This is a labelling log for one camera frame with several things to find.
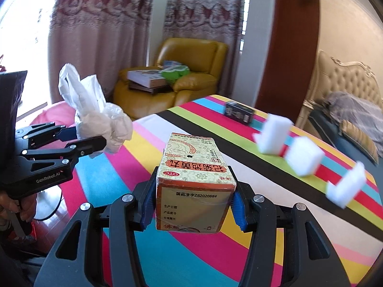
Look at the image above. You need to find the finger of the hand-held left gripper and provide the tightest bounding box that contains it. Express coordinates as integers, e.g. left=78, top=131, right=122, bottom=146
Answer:
left=19, top=136, right=107, bottom=171
left=15, top=124, right=79, bottom=148

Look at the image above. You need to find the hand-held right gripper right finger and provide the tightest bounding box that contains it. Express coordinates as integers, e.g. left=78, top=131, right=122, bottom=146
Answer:
left=229, top=167, right=350, bottom=287

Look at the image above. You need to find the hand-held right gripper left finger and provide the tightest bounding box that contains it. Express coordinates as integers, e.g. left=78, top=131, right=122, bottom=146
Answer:
left=36, top=164, right=159, bottom=287

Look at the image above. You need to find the white plastic bag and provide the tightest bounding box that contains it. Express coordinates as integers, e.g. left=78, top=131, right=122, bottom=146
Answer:
left=58, top=63, right=134, bottom=160

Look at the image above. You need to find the yellow medicine box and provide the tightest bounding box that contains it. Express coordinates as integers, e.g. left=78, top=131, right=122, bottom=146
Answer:
left=156, top=132, right=237, bottom=234

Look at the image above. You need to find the person's left hand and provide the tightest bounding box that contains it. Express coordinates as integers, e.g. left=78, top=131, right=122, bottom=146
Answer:
left=0, top=193, right=39, bottom=240

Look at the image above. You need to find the pink bin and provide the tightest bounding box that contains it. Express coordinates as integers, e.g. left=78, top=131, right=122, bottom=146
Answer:
left=30, top=102, right=80, bottom=132

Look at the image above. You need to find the white round base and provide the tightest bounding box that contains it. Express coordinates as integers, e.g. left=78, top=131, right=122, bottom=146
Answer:
left=37, top=191, right=64, bottom=220

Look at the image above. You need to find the white foam block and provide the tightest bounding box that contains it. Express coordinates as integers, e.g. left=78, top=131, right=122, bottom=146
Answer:
left=284, top=137, right=325, bottom=177
left=326, top=161, right=366, bottom=208
left=254, top=114, right=294, bottom=155

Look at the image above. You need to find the flat white cardboard box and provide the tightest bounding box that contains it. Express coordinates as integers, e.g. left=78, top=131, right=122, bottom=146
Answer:
left=127, top=69, right=166, bottom=88

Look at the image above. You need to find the small dark box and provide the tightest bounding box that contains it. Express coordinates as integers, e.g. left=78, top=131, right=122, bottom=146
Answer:
left=224, top=101, right=255, bottom=125

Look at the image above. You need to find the pink lace curtain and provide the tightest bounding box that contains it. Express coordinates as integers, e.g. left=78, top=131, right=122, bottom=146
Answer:
left=48, top=0, right=156, bottom=120
left=163, top=0, right=249, bottom=66

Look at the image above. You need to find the green bag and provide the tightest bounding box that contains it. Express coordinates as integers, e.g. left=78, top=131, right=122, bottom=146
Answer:
left=161, top=65, right=190, bottom=85

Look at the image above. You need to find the blue bed mattress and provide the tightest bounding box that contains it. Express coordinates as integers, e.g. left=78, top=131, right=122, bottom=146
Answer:
left=307, top=109, right=383, bottom=172

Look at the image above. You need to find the yellow leather armchair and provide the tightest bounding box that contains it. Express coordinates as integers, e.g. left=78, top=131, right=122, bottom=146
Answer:
left=113, top=38, right=228, bottom=120

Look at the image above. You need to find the striped pillow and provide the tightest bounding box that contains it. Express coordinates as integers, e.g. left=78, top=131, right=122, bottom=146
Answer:
left=339, top=120, right=379, bottom=166

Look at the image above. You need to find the grey blue blanket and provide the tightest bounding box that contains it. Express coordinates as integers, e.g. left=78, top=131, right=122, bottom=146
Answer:
left=323, top=91, right=383, bottom=148

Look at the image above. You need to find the brown wooden pillar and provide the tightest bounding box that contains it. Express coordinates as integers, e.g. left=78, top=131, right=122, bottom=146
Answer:
left=271, top=0, right=319, bottom=126

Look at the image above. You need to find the cream tufted headboard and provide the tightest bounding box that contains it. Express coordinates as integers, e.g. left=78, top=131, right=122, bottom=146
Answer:
left=305, top=49, right=376, bottom=117

